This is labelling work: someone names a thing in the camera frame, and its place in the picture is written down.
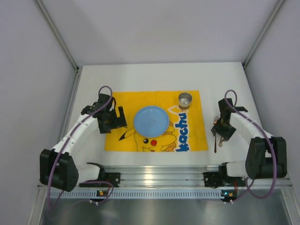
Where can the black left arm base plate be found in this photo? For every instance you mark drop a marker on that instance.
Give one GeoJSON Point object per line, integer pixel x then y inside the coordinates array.
{"type": "Point", "coordinates": [104, 180]}

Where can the copper spoon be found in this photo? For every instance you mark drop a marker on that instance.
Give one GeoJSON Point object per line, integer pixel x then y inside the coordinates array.
{"type": "Point", "coordinates": [220, 142]}

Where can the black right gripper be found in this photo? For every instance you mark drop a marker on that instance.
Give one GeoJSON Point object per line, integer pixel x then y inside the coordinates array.
{"type": "Point", "coordinates": [223, 131]}

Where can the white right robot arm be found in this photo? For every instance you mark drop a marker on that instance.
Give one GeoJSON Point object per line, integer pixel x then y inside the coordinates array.
{"type": "Point", "coordinates": [266, 156]}

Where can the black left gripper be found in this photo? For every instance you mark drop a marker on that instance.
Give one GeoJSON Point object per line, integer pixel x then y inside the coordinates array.
{"type": "Point", "coordinates": [119, 117]}

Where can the steel cup with cork base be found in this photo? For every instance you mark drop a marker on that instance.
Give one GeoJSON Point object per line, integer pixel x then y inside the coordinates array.
{"type": "Point", "coordinates": [185, 100]}

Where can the blue plastic plate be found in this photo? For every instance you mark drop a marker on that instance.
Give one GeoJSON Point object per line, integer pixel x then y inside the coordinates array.
{"type": "Point", "coordinates": [151, 121]}

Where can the yellow Pikachu cloth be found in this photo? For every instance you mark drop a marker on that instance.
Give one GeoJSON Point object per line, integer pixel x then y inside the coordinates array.
{"type": "Point", "coordinates": [186, 130]}

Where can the perforated metal cable tray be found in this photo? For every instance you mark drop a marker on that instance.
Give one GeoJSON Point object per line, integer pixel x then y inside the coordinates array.
{"type": "Point", "coordinates": [145, 194]}

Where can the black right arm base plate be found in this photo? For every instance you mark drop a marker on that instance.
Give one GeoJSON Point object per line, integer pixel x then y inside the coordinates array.
{"type": "Point", "coordinates": [216, 179]}

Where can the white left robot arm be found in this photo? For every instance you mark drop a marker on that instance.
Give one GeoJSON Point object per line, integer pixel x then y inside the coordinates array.
{"type": "Point", "coordinates": [63, 166]}

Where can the copper fork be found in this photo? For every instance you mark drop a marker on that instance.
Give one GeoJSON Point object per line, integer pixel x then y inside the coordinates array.
{"type": "Point", "coordinates": [215, 136]}

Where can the aluminium mounting rail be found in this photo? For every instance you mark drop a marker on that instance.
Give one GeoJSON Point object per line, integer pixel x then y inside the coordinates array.
{"type": "Point", "coordinates": [161, 176]}

